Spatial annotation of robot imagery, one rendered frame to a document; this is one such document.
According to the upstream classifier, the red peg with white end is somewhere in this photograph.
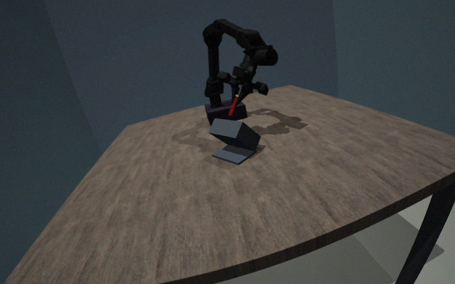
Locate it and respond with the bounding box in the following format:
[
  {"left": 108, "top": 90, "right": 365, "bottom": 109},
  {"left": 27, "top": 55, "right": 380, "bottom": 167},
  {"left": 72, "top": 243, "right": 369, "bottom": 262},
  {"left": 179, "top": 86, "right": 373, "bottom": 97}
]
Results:
[{"left": 228, "top": 94, "right": 239, "bottom": 116}]

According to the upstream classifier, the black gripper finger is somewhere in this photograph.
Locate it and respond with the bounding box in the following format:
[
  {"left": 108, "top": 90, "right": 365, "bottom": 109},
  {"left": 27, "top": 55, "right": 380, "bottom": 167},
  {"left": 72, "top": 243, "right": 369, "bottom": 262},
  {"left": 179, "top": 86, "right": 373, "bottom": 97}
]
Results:
[
  {"left": 235, "top": 86, "right": 253, "bottom": 106},
  {"left": 229, "top": 82, "right": 240, "bottom": 104}
]

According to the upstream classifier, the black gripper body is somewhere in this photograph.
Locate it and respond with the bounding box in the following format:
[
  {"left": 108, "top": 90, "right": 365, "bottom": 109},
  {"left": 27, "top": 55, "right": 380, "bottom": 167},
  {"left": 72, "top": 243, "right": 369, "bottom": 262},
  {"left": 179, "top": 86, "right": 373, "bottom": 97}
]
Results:
[{"left": 216, "top": 61, "right": 269, "bottom": 96}]

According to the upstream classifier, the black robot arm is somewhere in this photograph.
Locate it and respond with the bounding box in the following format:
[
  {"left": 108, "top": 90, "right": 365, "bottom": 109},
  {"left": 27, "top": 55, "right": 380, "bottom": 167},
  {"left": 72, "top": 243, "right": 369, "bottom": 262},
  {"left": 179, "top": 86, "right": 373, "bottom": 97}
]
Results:
[{"left": 203, "top": 19, "right": 278, "bottom": 109}]

